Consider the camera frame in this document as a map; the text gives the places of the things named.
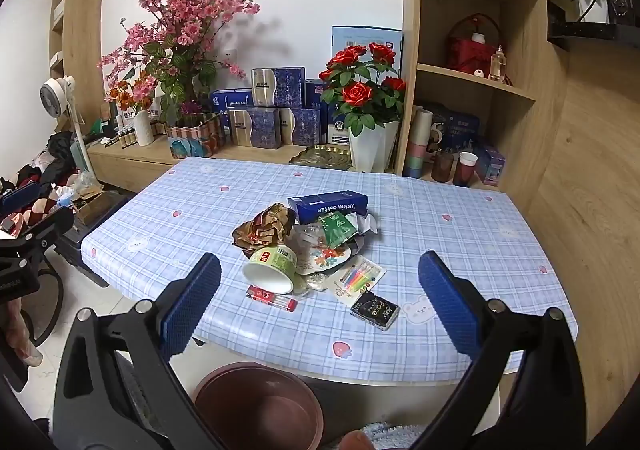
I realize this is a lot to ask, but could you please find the red white wrapper strip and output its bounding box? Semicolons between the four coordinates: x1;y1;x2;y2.
245;285;297;313

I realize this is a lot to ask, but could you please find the black small carton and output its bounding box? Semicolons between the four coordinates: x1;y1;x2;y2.
350;291;400;331

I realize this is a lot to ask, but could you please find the green paper yogurt cup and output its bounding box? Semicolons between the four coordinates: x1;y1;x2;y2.
242;244;297;294

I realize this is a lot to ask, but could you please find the gold brown wrapper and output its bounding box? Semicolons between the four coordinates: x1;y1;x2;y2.
232;202;295;257

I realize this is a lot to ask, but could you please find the colourful candle pack card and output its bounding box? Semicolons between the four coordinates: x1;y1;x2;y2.
326;255;386;307

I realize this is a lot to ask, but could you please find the clear floral plastic bag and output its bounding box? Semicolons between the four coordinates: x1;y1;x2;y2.
288;224;352;276

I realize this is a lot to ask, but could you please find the grey white paper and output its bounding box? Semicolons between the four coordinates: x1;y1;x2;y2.
346;212;378;253

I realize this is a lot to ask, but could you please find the blue coffee box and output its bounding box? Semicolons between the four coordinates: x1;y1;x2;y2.
288;190;368;225

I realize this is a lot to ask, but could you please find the green snack packet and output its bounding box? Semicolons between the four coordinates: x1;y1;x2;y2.
319;211;358;249

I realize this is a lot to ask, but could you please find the maroon plastic trash bin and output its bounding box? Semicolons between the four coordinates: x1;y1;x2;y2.
193;362;324;450

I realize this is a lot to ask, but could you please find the white desk fan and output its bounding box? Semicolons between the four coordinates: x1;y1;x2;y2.
39;76;96;176

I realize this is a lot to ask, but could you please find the orange flowers white vase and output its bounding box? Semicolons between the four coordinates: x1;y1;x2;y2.
107;70;156;147

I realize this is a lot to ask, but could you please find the patterned tin planter box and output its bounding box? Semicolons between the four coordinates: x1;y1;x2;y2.
166;112;227;160

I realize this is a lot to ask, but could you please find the blue plaid tablecloth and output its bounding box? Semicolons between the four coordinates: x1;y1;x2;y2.
81;158;570;385

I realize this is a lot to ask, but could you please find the purple small box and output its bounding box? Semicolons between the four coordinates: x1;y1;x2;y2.
474;145;506;187

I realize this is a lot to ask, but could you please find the red paper cup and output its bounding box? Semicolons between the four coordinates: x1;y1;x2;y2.
452;152;478;187

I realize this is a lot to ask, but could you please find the pink cherry blossom plant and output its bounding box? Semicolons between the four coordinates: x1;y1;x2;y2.
99;0;260;126

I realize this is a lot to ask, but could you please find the dark brown glass cup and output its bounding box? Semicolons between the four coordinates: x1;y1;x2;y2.
431;150;454;183

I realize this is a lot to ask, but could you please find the blue gift box lower left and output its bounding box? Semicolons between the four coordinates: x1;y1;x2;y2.
229;107;282;149

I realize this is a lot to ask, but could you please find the blue gift box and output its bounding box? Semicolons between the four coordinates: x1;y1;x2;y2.
229;107;282;149
280;108;321;147
252;67;306;108

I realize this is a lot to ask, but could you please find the blue gift box lower right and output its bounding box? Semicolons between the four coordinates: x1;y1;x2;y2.
280;108;321;147

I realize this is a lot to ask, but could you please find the blue gift box top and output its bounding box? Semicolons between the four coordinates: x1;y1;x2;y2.
252;67;306;108

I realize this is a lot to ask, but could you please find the white square flower pot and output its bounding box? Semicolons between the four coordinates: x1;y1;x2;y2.
349;121;400;173

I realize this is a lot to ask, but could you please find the gold decorative tray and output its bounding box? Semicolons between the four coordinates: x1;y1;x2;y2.
288;145;352;171

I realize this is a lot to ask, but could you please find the stack of pastel cups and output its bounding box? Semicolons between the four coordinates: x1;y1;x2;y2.
404;108;433;178

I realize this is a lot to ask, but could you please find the wooden shelf unit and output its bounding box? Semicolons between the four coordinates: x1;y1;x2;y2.
394;0;572;211

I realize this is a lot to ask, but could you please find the red rose bouquet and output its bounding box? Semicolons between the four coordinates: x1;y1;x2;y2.
319;43;406;137

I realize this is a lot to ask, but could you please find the red gift basket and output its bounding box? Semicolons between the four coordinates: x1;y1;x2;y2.
444;13;506;76

